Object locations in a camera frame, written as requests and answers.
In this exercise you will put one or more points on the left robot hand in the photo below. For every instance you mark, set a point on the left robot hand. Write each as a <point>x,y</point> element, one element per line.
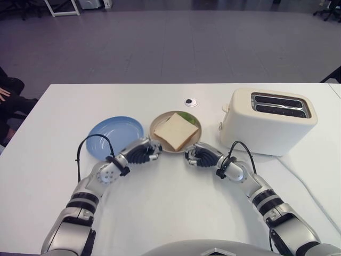
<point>138,153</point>

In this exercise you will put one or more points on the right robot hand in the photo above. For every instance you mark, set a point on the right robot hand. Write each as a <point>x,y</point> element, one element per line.
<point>203,157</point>

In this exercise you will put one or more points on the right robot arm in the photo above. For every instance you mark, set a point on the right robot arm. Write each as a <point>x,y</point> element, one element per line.
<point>279,208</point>

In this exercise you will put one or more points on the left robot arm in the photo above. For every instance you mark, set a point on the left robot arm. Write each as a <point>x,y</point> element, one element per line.
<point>80,202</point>

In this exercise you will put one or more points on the beige plate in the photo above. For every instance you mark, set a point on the beige plate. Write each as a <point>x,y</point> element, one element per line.
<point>195,136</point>

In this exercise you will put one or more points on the blue plate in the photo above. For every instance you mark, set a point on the blue plate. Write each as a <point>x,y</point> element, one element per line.
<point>114,133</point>

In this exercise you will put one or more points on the bread slice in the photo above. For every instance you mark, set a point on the bread slice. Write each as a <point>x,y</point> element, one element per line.
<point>163,120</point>
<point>177,130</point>

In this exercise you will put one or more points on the green lettuce leaf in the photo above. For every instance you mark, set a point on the green lettuce leaf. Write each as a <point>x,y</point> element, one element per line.
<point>189,117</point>

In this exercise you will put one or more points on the cream toaster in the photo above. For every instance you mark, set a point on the cream toaster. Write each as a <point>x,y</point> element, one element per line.
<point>266,130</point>

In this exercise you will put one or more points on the robot body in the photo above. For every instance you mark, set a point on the robot body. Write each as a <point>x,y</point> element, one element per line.
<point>207,246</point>

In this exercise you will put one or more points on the person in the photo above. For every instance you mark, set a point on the person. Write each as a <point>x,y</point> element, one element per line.
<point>13,104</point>

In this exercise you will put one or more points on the black office chair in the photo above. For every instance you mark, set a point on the black office chair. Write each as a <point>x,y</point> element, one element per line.
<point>329,9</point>
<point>21,8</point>

